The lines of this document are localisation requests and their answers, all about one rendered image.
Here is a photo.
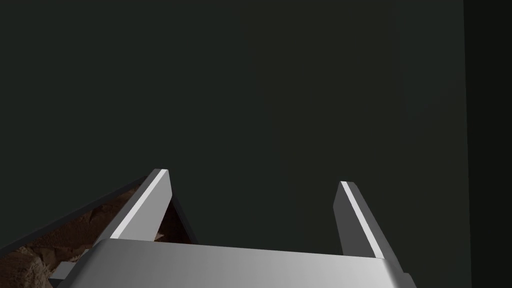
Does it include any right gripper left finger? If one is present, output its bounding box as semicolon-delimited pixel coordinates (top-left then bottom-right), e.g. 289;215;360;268
94;168;173;246

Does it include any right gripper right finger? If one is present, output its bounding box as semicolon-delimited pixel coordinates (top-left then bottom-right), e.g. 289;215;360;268
332;180;397;260

